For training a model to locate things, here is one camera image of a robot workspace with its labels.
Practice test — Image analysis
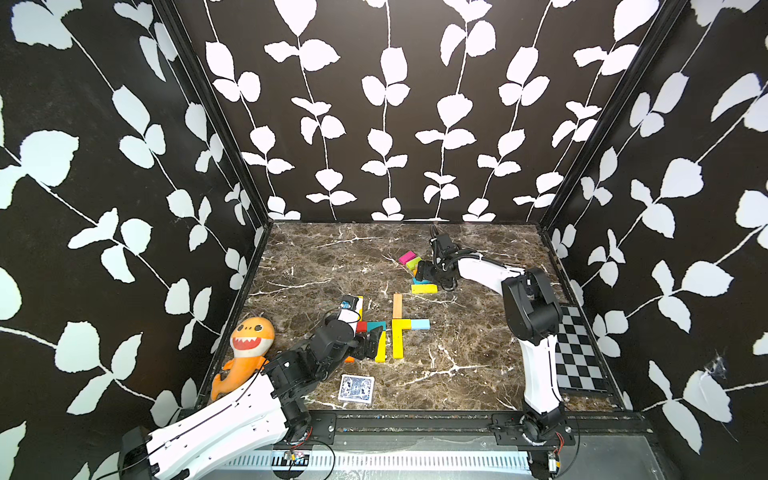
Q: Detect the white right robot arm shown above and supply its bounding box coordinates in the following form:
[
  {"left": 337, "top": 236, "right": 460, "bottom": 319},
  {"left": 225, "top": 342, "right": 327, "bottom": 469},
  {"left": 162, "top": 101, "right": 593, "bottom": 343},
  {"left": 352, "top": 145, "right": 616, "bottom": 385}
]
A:
[{"left": 416, "top": 225, "right": 564, "bottom": 425}]

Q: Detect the lime green short block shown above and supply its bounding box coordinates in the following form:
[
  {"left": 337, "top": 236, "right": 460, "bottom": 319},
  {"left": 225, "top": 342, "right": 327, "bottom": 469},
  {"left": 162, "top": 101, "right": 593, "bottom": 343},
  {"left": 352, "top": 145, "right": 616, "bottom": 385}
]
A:
[{"left": 405, "top": 257, "right": 422, "bottom": 273}]

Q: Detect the yellow-green long block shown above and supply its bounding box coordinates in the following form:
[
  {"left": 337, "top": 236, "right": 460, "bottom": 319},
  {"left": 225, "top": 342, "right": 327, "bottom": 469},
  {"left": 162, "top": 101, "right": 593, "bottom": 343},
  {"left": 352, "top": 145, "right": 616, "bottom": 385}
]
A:
[{"left": 411, "top": 284, "right": 439, "bottom": 295}]

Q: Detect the blue playing card box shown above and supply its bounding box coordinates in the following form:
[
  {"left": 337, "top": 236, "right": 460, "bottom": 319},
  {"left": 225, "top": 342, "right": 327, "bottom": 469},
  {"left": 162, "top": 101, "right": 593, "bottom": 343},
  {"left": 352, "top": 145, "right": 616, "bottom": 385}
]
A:
[{"left": 338, "top": 374, "right": 375, "bottom": 404}]

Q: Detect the yellow plank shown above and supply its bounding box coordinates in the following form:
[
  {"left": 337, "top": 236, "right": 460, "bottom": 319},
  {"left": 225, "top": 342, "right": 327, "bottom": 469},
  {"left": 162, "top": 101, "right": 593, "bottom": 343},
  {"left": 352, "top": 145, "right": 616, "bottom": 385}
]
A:
[
  {"left": 375, "top": 331, "right": 387, "bottom": 363},
  {"left": 392, "top": 327, "right": 404, "bottom": 359}
]

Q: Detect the black white checkerboard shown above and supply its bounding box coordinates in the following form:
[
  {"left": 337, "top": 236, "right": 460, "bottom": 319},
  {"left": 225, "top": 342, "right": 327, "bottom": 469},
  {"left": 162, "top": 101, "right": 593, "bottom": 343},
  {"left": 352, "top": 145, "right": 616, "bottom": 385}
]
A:
[{"left": 556, "top": 305, "right": 613, "bottom": 394}]

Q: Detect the orange plush toy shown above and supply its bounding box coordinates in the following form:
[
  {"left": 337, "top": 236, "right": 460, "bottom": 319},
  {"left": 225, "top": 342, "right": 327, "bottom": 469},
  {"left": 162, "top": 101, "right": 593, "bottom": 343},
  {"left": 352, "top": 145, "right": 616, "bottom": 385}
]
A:
[{"left": 210, "top": 317, "right": 275, "bottom": 402}]

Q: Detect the magenta block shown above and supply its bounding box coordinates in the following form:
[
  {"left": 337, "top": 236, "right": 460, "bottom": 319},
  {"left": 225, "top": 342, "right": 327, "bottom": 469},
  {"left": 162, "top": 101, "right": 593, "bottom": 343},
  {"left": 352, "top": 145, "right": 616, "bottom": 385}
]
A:
[{"left": 398, "top": 251, "right": 417, "bottom": 265}]

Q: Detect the teal block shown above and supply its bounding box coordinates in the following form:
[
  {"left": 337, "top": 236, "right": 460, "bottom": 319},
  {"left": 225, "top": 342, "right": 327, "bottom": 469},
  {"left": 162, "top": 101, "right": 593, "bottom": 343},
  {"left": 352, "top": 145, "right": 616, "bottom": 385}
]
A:
[{"left": 366, "top": 321, "right": 387, "bottom": 332}]

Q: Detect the natural wood short block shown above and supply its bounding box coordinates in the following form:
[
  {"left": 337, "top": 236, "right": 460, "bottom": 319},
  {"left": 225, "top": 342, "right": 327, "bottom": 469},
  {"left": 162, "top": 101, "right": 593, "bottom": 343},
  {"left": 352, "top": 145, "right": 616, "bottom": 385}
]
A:
[{"left": 392, "top": 293, "right": 403, "bottom": 319}]

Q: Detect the light blue block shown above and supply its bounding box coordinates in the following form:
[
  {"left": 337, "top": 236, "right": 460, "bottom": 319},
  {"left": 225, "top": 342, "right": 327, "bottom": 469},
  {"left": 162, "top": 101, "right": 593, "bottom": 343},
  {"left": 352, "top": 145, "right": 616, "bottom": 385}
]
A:
[{"left": 410, "top": 319, "right": 431, "bottom": 330}]

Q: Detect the black metal base rail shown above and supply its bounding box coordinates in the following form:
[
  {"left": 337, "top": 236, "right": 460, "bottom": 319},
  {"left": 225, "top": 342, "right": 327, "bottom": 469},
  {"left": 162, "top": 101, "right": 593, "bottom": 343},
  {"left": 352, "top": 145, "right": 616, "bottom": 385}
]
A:
[{"left": 309, "top": 410, "right": 653, "bottom": 450}]

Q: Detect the amber yellow short block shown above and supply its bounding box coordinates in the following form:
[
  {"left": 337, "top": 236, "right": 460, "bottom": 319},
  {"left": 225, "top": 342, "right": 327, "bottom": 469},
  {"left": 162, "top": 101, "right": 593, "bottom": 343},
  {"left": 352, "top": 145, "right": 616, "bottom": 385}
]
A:
[{"left": 392, "top": 319, "right": 412, "bottom": 331}]

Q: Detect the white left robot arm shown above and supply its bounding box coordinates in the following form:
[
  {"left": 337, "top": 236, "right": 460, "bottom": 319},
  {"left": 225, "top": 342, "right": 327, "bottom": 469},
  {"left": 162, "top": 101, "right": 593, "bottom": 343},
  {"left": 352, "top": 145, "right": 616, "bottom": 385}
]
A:
[{"left": 116, "top": 319, "right": 384, "bottom": 479}]

